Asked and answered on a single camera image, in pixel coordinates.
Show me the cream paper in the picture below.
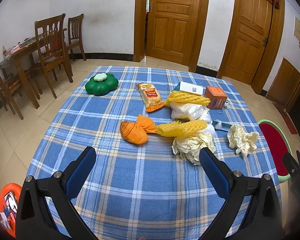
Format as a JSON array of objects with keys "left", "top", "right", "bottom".
[
  {"left": 172, "top": 133, "right": 216, "bottom": 165},
  {"left": 227, "top": 124, "right": 260, "bottom": 157}
]

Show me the blue plastic tray wrapper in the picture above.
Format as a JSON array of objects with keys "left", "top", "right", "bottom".
[{"left": 212, "top": 120, "right": 232, "bottom": 132}]

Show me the orange cardboard box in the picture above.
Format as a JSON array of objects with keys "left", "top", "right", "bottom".
[{"left": 204, "top": 86, "right": 228, "bottom": 109}]

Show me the yellow foam net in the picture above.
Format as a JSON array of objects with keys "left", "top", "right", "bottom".
[
  {"left": 165, "top": 90, "right": 211, "bottom": 107},
  {"left": 155, "top": 120, "right": 207, "bottom": 137}
]

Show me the white plastic bag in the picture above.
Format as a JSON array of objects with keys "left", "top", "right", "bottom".
[{"left": 170, "top": 102, "right": 216, "bottom": 138}]

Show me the orange cloth bag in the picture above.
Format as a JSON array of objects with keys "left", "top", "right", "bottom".
[{"left": 120, "top": 114, "right": 156, "bottom": 145}]

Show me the teal white box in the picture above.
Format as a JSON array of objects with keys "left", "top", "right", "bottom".
[{"left": 173, "top": 81, "right": 204, "bottom": 96}]

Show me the orange snack bread packet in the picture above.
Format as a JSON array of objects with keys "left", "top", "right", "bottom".
[{"left": 136, "top": 82, "right": 165, "bottom": 113}]

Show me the red bin green rim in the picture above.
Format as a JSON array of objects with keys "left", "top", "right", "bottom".
[{"left": 257, "top": 119, "right": 292, "bottom": 183}]

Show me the red door mat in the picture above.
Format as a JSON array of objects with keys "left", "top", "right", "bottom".
[{"left": 273, "top": 103, "right": 298, "bottom": 135}]

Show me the orange plastic stool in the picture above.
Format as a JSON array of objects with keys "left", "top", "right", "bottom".
[{"left": 0, "top": 183, "right": 21, "bottom": 238}]

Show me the small wooden cabinet door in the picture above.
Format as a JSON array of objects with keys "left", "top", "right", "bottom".
[{"left": 266, "top": 58, "right": 300, "bottom": 108}]

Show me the wooden chair at left edge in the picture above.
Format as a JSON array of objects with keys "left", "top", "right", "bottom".
[{"left": 0, "top": 75, "right": 24, "bottom": 120}]

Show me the blue plaid tablecloth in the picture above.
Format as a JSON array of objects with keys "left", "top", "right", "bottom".
[{"left": 28, "top": 66, "right": 260, "bottom": 239}]

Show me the right wooden door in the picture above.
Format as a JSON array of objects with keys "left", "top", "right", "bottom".
[{"left": 217, "top": 0, "right": 285, "bottom": 94}]

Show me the green flower-shaped container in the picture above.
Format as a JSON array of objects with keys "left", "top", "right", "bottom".
[{"left": 85, "top": 73, "right": 119, "bottom": 96}]

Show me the wooden dining table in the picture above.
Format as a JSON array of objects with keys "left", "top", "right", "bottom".
[{"left": 0, "top": 28, "right": 74, "bottom": 110}]

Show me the near wooden chair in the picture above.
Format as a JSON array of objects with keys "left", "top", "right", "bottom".
[{"left": 30, "top": 13, "right": 73, "bottom": 98}]

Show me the left wooden door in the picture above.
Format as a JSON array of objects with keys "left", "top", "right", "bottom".
[{"left": 133, "top": 0, "right": 209, "bottom": 72}]

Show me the far wooden chair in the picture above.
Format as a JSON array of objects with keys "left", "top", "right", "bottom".
[{"left": 66, "top": 14, "right": 87, "bottom": 61}]

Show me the wall notice paper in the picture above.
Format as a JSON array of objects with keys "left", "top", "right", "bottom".
[{"left": 294, "top": 17, "right": 300, "bottom": 43}]

